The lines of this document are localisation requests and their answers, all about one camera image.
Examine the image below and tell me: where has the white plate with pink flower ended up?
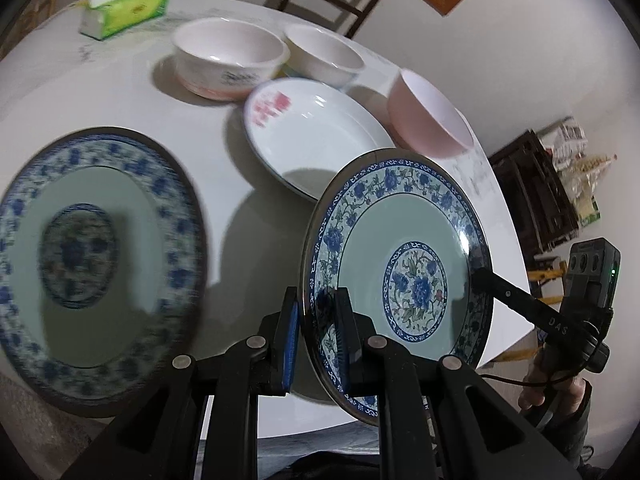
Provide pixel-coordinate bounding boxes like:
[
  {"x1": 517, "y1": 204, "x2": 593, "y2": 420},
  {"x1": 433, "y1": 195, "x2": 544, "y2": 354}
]
[{"x1": 242, "y1": 78, "x2": 398, "y2": 206}]

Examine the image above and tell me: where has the person's right hand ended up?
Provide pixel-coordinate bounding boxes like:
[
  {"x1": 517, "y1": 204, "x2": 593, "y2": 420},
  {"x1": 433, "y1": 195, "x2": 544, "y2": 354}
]
[{"x1": 517, "y1": 347, "x2": 561, "y2": 415}]

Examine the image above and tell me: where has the pink bowl white inside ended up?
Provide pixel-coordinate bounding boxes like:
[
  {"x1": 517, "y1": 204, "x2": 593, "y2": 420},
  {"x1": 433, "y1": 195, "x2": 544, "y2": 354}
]
[{"x1": 387, "y1": 68, "x2": 475, "y2": 158}]

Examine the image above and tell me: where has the white bowl with blue print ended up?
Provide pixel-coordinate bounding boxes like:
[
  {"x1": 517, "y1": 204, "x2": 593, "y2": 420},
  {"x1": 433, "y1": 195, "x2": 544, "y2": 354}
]
[{"x1": 283, "y1": 24, "x2": 366, "y2": 92}]

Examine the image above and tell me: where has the large pale pink bowl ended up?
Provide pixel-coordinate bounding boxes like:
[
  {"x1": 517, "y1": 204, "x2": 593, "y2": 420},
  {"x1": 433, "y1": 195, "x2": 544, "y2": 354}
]
[{"x1": 171, "y1": 16, "x2": 291, "y2": 100}]

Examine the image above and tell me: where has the green tissue box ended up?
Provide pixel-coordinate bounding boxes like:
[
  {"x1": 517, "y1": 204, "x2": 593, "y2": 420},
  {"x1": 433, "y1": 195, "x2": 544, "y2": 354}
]
[{"x1": 79, "y1": 0, "x2": 170, "y2": 41}]

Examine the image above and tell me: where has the black cable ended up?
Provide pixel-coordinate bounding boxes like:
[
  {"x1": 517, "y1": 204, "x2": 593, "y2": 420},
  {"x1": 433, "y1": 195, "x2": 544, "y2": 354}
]
[{"x1": 479, "y1": 372, "x2": 553, "y2": 390}]

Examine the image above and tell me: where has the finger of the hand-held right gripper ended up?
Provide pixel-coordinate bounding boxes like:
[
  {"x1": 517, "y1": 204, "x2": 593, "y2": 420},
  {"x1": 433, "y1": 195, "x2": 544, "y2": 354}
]
[{"x1": 471, "y1": 267, "x2": 572, "y2": 343}]

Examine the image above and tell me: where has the blue floral plate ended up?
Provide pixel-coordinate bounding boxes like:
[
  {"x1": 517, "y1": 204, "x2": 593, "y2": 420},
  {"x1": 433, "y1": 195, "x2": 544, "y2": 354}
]
[
  {"x1": 0, "y1": 126, "x2": 208, "y2": 418},
  {"x1": 299, "y1": 147, "x2": 494, "y2": 428}
]

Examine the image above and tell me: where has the yellow wooden stool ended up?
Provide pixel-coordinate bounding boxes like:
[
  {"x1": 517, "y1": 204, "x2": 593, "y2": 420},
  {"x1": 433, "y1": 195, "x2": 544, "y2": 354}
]
[{"x1": 527, "y1": 254, "x2": 572, "y2": 307}]

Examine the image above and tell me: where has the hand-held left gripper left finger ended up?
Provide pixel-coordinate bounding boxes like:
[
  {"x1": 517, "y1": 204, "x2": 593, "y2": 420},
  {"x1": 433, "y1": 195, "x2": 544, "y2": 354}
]
[{"x1": 60, "y1": 286, "x2": 303, "y2": 480}]

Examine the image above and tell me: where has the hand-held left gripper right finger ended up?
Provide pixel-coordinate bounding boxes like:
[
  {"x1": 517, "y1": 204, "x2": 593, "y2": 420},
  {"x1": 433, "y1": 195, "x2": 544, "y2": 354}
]
[{"x1": 334, "y1": 286, "x2": 581, "y2": 480}]

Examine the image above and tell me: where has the dark wooden crate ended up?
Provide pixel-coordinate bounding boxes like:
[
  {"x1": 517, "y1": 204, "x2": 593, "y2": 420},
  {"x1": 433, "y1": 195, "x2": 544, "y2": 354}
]
[{"x1": 487, "y1": 129, "x2": 581, "y2": 256}]

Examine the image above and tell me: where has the person's right forearm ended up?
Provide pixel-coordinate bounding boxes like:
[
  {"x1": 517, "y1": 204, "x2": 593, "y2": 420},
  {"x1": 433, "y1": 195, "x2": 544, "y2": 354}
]
[{"x1": 542, "y1": 377, "x2": 597, "y2": 468}]

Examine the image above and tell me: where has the pile of plastic bags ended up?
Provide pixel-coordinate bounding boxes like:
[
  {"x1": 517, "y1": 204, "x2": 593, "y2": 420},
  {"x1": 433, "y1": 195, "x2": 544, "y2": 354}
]
[{"x1": 537, "y1": 117, "x2": 620, "y2": 226}]

